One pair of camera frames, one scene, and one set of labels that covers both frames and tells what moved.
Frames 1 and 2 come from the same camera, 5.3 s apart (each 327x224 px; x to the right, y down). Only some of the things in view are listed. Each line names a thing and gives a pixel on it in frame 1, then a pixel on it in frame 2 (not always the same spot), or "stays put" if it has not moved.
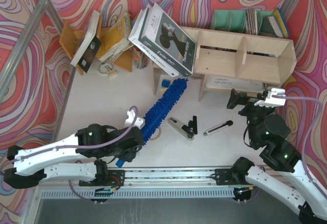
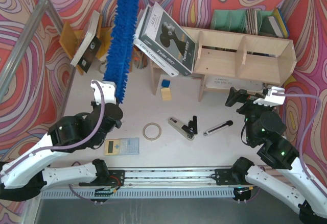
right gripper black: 247,105 stays put
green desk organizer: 236,21 stays put
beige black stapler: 187,132 stays put
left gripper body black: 138,137 to 112,123
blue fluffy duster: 161,105 to 121,38
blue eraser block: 165,83 stays put
